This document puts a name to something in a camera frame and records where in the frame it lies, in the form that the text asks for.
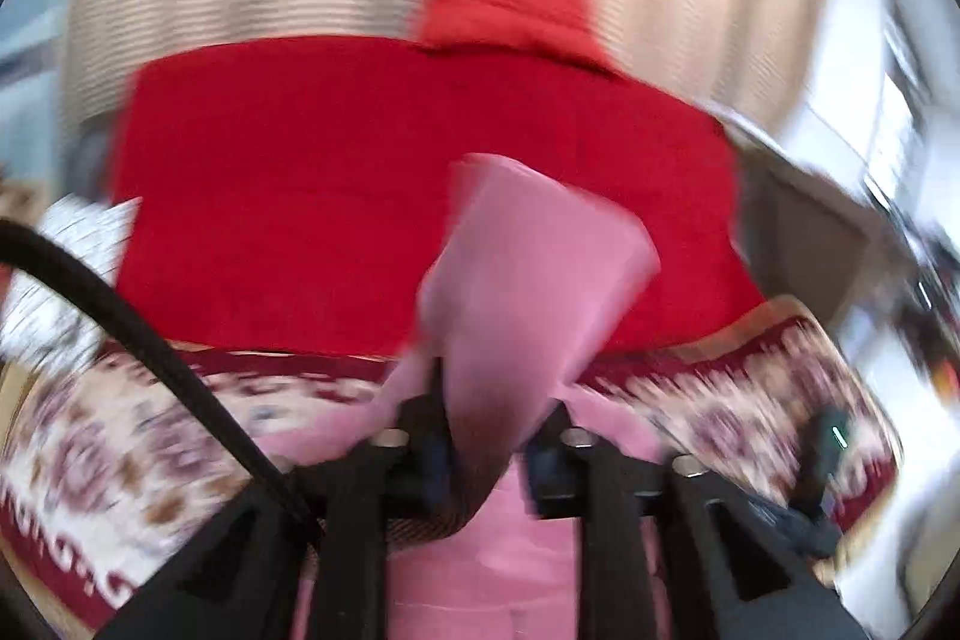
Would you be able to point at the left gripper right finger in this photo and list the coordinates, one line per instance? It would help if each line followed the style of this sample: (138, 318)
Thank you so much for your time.
(675, 550)

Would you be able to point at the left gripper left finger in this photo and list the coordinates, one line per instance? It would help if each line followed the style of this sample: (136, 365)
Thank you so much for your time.
(311, 542)

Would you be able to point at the pink corduroy jacket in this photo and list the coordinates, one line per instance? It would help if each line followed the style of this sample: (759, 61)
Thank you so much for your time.
(532, 280)

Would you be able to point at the floral plush blanket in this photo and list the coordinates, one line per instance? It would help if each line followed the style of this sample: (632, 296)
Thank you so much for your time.
(105, 475)

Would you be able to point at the wooden headboard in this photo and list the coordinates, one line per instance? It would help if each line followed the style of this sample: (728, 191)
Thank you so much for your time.
(803, 235)

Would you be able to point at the white patterned folded cloth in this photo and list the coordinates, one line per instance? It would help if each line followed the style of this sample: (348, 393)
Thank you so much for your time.
(63, 271)

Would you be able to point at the red quilt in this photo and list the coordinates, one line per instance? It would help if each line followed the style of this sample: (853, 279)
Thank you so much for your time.
(292, 192)

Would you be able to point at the red pillow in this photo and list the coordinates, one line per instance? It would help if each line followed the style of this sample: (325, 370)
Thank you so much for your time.
(563, 30)

